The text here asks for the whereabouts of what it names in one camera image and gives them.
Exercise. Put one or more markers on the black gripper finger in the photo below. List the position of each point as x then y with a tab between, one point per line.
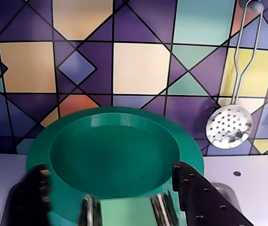
202	200
28	200

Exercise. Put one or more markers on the green 3D-printed lid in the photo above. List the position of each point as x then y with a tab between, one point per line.
112	153

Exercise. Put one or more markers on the steel slotted skimmer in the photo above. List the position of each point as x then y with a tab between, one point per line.
229	129

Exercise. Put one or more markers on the grey utensil hook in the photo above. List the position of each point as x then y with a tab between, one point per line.
254	6

